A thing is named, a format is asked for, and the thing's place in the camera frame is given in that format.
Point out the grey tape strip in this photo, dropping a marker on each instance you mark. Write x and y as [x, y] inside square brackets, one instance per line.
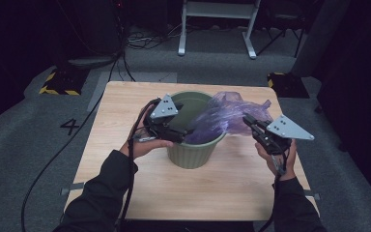
[313, 195]
[72, 187]

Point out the black yellow striped base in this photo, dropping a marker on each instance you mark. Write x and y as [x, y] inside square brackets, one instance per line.
[64, 82]
[288, 85]

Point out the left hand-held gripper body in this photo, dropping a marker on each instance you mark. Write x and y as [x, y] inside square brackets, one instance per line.
[162, 111]

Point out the black tripod stand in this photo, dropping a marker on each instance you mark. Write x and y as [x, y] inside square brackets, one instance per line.
[286, 29]

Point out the person's left hand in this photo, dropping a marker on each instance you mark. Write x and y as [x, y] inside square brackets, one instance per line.
[141, 146]

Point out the person's right hand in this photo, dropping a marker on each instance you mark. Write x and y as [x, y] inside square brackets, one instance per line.
[285, 164]

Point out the grey column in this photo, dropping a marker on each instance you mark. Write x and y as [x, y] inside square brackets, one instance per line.
[319, 38]

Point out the dark equipment stand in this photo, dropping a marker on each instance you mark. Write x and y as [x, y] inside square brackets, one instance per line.
[90, 32]

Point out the purple plastic bag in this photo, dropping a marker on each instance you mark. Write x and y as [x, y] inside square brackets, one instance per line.
[228, 116]

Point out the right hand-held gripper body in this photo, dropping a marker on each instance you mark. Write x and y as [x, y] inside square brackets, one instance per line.
[286, 130]

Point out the white metal stand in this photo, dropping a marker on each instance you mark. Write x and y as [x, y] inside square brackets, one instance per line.
[219, 9]

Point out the green plastic bucket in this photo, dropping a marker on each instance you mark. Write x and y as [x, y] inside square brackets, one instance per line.
[190, 154]

